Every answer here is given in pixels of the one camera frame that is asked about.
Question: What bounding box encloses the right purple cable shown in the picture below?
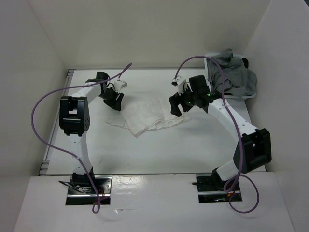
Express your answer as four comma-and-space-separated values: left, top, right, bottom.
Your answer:
174, 56, 260, 214

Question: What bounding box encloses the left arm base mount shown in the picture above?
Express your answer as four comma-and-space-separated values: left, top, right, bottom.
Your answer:
59, 177, 112, 205

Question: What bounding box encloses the grey skirt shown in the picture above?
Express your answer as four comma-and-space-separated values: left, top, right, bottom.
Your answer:
207, 48, 258, 99

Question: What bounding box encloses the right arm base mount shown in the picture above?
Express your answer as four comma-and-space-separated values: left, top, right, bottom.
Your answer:
192, 174, 242, 203

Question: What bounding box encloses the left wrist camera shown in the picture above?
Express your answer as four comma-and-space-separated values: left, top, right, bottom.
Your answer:
113, 79, 127, 93

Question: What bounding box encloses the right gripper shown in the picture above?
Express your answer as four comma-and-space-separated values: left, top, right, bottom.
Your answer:
169, 84, 198, 116

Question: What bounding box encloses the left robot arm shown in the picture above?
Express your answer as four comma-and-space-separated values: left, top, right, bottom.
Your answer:
59, 72, 127, 193

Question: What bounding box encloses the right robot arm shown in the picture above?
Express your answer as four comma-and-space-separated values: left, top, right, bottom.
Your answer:
169, 75, 272, 191

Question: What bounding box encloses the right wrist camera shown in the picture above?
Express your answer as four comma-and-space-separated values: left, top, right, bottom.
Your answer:
171, 75, 186, 95

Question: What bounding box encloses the purple cable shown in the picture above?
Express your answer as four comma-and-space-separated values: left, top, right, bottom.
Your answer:
31, 62, 133, 214
174, 56, 260, 214

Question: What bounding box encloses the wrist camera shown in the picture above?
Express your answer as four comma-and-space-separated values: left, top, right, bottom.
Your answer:
113, 79, 127, 93
171, 75, 186, 95

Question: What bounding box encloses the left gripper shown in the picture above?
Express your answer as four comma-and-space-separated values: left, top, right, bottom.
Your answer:
98, 87, 124, 111

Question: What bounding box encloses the white pleated skirt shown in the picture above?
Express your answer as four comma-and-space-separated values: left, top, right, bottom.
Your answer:
106, 91, 190, 137

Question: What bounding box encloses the white laundry basket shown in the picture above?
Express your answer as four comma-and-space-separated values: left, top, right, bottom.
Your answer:
204, 53, 257, 100

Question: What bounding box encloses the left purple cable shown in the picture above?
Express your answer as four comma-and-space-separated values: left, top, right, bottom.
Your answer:
31, 62, 133, 214

